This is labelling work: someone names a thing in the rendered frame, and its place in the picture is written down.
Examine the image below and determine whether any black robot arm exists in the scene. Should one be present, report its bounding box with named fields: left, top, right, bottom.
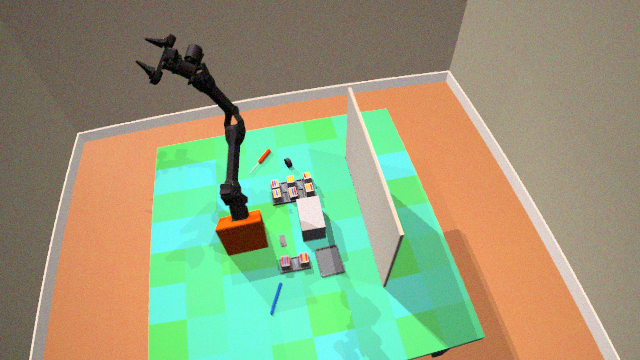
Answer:
left=164, top=44, right=249, bottom=222

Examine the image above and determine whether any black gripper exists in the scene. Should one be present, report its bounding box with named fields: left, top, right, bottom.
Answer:
left=135, top=34, right=184, bottom=85

